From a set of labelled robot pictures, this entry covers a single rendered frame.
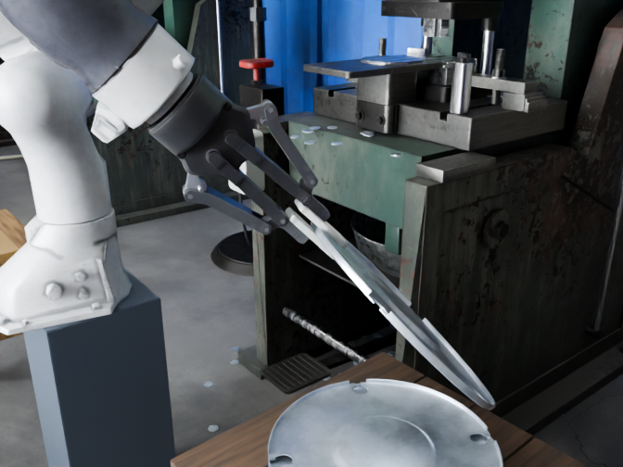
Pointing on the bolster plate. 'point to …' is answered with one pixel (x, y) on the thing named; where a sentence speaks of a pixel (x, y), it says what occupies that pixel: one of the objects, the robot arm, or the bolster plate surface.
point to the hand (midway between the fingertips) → (316, 228)
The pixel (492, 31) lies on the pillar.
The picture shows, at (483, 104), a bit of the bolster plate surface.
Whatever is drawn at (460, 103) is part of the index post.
